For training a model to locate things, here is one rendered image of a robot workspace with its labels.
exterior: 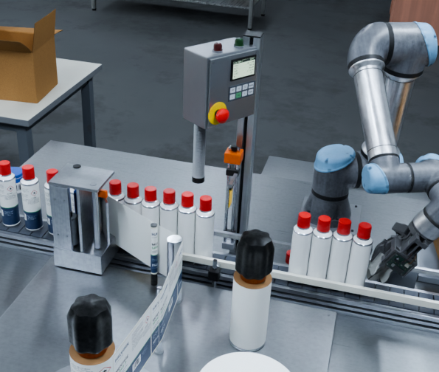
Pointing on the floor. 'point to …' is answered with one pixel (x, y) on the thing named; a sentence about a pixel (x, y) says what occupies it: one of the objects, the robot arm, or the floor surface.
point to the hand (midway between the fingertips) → (371, 274)
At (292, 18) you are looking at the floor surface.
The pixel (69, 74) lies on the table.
